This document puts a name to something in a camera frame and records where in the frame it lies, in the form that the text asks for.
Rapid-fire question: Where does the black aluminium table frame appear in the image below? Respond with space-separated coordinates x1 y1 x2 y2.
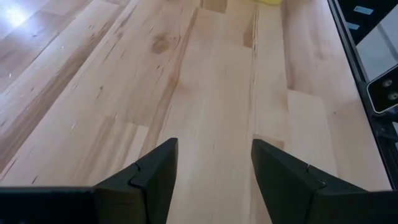
328 0 398 190

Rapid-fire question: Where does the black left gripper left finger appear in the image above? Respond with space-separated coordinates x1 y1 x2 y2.
0 138 179 224

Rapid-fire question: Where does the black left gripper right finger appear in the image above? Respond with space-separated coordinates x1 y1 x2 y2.
251 138 398 224

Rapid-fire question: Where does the translucent yellow plastic basket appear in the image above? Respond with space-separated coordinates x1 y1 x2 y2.
254 0 282 7

